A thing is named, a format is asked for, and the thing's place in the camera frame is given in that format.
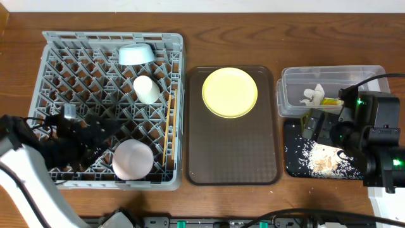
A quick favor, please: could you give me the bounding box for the white tissue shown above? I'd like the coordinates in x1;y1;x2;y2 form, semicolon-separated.
300;84;325;106

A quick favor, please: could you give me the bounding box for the black waste tray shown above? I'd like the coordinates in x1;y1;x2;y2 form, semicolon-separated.
283;118;368;181

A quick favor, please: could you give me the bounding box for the light blue bowl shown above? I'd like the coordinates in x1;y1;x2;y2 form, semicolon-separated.
118;44;155;66

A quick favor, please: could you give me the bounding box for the clear plastic container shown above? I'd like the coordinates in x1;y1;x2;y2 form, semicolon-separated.
277;65;385;118

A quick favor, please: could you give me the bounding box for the pink small plate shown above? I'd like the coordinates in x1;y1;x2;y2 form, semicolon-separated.
112;139;154;181

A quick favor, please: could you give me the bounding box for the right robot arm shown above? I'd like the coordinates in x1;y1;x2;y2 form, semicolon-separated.
301;91;404;194

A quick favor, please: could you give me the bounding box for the brown plastic serving tray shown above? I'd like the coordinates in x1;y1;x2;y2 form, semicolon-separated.
185;66;282;186

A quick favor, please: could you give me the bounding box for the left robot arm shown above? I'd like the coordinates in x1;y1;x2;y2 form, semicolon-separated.
1;113;121;227

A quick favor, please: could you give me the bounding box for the yellow green snack wrapper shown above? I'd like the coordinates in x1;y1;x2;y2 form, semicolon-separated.
320;98;344;106

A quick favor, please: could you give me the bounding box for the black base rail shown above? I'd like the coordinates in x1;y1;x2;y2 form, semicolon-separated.
82;207;374;228

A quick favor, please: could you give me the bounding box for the spilled rice pile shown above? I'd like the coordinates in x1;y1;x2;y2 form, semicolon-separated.
286;125;361;180

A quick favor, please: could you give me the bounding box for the black cable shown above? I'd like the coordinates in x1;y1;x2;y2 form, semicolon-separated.
240;207;405;228

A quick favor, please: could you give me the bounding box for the grey dishwasher rack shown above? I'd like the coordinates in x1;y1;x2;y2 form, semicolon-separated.
27;31;186;191

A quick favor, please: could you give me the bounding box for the cream cup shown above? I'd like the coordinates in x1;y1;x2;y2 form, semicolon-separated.
134;75;160;105

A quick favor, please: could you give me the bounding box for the yellow plate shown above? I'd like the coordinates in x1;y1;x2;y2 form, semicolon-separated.
202;67;258;118

